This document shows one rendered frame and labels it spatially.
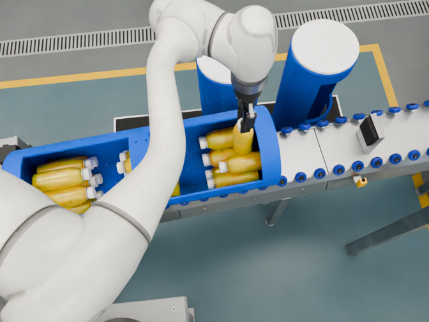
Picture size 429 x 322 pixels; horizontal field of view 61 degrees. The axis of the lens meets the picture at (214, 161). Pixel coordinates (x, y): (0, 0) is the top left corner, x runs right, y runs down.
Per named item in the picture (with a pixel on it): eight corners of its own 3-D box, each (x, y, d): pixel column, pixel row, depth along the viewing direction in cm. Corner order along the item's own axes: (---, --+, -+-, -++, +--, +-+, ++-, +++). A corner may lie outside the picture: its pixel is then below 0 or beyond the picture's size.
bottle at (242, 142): (233, 156, 126) (232, 135, 111) (232, 138, 129) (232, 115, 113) (252, 155, 126) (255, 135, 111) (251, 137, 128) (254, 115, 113)
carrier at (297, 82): (262, 149, 232) (306, 162, 228) (283, 66, 150) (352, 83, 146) (274, 111, 241) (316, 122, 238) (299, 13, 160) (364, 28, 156)
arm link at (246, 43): (280, 57, 85) (230, 36, 88) (292, 6, 71) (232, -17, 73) (260, 93, 82) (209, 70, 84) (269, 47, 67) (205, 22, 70)
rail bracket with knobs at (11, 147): (29, 173, 149) (15, 164, 140) (11, 176, 149) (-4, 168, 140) (29, 151, 153) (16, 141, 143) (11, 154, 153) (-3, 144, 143)
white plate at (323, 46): (284, 63, 149) (284, 65, 150) (352, 80, 145) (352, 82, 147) (300, 12, 159) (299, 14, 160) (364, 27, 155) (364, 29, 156)
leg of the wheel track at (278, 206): (275, 225, 229) (293, 198, 171) (266, 227, 229) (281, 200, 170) (273, 216, 231) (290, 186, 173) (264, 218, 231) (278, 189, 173)
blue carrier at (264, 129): (275, 194, 138) (286, 166, 112) (42, 239, 134) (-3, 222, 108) (257, 128, 149) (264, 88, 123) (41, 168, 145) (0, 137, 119)
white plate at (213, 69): (276, 64, 149) (276, 66, 150) (241, 18, 158) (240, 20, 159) (217, 94, 145) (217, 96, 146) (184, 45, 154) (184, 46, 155)
